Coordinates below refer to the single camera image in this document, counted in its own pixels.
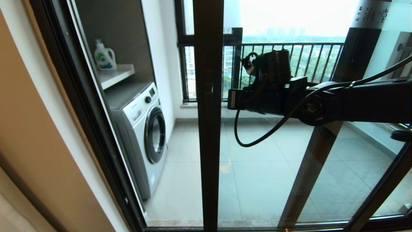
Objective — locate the grey metal wall rod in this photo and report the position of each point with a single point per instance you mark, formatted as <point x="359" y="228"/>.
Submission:
<point x="402" y="47"/>

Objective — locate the brown cabinet niche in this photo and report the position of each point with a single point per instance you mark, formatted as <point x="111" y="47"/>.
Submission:
<point x="122" y="32"/>

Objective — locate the dark brown sliding glass door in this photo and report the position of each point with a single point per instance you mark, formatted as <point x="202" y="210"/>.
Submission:
<point x="209" y="145"/>

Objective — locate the white front-load washing machine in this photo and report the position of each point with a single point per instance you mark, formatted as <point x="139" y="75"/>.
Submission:
<point x="138" y="129"/>

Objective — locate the white cabinet shelf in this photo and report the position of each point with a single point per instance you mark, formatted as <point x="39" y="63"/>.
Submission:
<point x="115" y="74"/>

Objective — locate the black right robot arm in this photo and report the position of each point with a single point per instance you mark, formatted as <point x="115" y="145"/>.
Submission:
<point x="370" y="103"/>

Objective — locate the black balcony railing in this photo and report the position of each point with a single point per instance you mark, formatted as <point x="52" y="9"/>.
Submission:
<point x="309" y="44"/>
<point x="405" y="71"/>

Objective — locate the black balcony window frame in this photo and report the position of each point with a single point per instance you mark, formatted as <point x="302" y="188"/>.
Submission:
<point x="236" y="38"/>

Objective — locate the white detergent bottle green label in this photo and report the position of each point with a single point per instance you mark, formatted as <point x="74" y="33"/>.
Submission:
<point x="104" y="58"/>

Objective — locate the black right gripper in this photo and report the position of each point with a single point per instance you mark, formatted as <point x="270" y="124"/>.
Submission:
<point x="270" y="100"/>

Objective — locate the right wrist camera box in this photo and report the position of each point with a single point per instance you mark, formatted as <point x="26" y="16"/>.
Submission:
<point x="249" y="66"/>

